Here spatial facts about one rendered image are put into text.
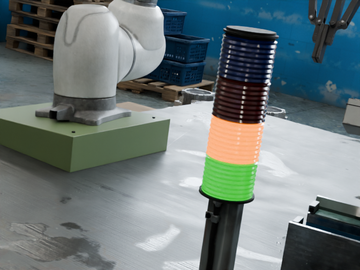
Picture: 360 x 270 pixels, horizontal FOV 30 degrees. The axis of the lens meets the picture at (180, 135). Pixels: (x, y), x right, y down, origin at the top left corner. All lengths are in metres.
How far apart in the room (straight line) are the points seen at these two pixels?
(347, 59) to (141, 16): 5.55
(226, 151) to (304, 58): 6.71
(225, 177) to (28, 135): 0.91
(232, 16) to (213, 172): 7.16
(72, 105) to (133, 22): 0.29
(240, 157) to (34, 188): 0.73
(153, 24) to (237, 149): 1.09
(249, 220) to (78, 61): 0.57
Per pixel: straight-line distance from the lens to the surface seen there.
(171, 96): 6.28
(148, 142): 1.68
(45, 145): 1.55
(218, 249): 0.79
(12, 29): 8.29
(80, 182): 1.44
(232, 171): 0.73
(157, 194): 1.42
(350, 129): 1.27
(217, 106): 0.73
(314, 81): 7.38
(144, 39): 1.77
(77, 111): 1.63
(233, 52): 0.71
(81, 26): 1.62
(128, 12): 1.77
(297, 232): 1.00
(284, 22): 7.53
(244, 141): 0.73
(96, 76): 1.62
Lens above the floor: 1.28
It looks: 14 degrees down
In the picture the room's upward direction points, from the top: 7 degrees clockwise
